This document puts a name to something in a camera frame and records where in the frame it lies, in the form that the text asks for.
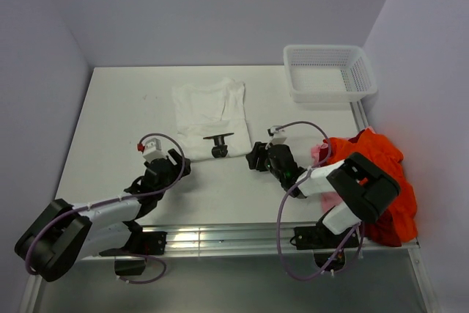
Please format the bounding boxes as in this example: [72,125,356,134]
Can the white t shirt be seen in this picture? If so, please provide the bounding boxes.
[172,78,251,161]

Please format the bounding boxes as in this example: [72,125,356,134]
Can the white plastic basket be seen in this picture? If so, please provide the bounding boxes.
[283,45,377,103]

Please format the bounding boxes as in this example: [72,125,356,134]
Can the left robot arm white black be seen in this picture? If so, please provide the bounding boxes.
[14,149,191,282]

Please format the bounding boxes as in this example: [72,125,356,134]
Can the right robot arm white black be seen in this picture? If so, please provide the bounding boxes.
[246,142,400,247]

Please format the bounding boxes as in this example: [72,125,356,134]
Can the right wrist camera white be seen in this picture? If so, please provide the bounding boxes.
[265,126,287,150]

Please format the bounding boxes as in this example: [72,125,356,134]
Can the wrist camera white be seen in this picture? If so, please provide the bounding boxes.
[265,126,287,150]
[137,138,164,163]

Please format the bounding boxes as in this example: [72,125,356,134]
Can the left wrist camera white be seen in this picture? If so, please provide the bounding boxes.
[137,138,164,163]

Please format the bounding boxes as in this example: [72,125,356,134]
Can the aluminium rail frame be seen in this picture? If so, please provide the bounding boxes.
[18,101,441,312]

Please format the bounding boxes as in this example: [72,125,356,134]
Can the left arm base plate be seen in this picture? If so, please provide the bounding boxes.
[99,231,167,257]

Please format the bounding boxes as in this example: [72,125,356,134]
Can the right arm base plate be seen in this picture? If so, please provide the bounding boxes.
[289,224,352,251]

